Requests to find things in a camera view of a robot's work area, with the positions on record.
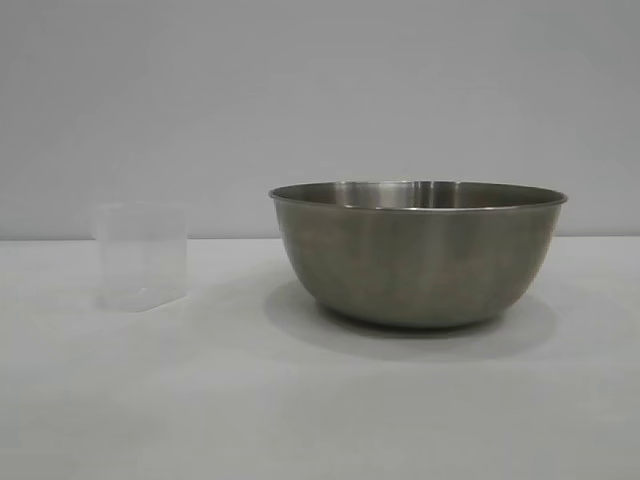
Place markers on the clear plastic measuring cup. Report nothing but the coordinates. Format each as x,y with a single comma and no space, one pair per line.
142,260

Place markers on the stainless steel mixing bowl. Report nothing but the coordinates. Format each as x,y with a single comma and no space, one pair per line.
415,260

